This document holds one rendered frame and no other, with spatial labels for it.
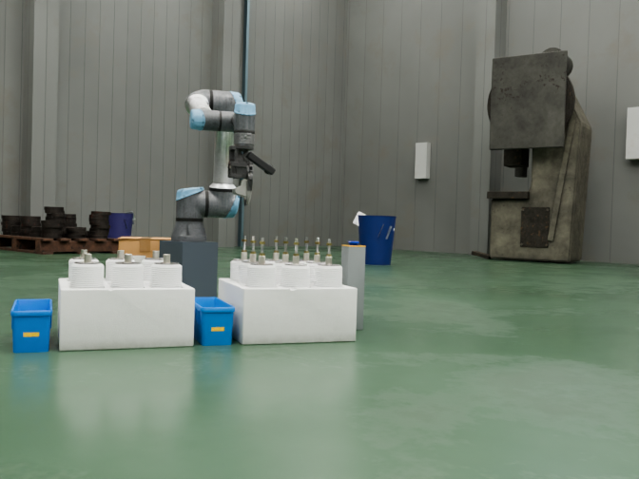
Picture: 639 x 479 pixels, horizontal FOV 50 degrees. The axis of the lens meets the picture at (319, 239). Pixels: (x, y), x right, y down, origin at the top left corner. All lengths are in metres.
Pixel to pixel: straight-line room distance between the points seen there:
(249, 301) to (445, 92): 9.25
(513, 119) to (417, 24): 3.61
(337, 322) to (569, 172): 6.71
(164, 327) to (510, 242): 7.14
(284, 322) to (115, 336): 0.53
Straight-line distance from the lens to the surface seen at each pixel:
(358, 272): 2.58
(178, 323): 2.18
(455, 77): 11.17
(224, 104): 2.96
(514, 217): 8.95
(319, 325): 2.29
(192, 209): 2.96
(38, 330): 2.15
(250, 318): 2.22
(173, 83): 10.37
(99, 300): 2.14
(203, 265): 2.96
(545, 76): 8.75
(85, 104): 9.66
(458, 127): 10.99
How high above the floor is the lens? 0.39
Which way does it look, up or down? 1 degrees down
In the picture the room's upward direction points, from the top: 2 degrees clockwise
